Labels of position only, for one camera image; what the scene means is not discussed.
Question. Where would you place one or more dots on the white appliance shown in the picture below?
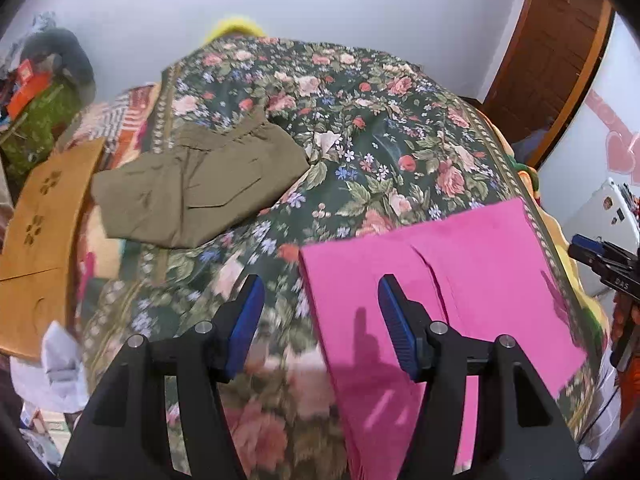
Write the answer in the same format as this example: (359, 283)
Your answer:
(607, 225)

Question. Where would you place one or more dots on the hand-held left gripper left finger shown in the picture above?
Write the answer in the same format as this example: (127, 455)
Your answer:
(248, 310)

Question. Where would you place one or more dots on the wooden headboard with cutouts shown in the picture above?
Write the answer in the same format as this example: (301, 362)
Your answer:
(42, 245)

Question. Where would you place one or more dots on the white cloth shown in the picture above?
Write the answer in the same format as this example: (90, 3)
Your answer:
(55, 375)

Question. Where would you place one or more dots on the brown wooden door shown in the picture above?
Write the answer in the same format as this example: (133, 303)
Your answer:
(555, 50)

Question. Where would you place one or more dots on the striped red blanket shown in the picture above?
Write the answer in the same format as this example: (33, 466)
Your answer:
(120, 125)

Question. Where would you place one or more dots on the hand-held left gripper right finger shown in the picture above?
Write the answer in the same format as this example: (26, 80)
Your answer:
(395, 315)

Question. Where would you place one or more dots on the pink pants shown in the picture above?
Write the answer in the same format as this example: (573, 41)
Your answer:
(475, 270)

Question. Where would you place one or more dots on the olive green pants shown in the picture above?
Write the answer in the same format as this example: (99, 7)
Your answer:
(200, 185)

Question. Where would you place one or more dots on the green patterned cloth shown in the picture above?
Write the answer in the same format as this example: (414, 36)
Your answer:
(37, 125)

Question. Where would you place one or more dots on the yellow fluffy pillow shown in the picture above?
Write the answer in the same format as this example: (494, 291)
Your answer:
(235, 27)

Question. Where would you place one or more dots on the orange box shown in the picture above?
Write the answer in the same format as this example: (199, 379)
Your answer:
(27, 87)

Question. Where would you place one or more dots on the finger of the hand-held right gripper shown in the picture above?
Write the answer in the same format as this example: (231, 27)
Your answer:
(590, 252)

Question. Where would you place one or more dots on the grey plush toy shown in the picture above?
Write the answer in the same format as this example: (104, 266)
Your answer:
(67, 57)

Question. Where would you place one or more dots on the pink heart wall decoration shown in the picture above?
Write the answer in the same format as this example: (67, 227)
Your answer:
(617, 130)

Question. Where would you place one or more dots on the floral bedspread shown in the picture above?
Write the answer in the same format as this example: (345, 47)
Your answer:
(360, 125)

